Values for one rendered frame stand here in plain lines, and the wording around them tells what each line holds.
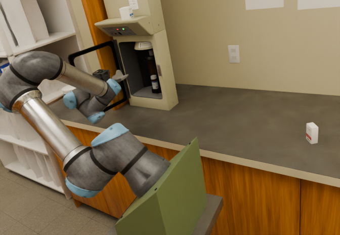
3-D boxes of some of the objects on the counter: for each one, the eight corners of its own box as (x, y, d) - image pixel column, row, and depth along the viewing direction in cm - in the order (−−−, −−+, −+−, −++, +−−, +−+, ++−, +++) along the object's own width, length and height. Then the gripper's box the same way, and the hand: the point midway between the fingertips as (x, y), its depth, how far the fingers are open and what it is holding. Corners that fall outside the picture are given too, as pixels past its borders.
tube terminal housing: (152, 90, 215) (127, -24, 183) (189, 93, 197) (170, -32, 165) (129, 105, 198) (98, -18, 165) (169, 110, 179) (142, -27, 147)
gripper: (101, 79, 138) (128, 63, 152) (75, 77, 149) (102, 62, 163) (107, 95, 142) (132, 78, 156) (81, 92, 153) (107, 76, 167)
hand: (119, 74), depth 161 cm, fingers open, 14 cm apart
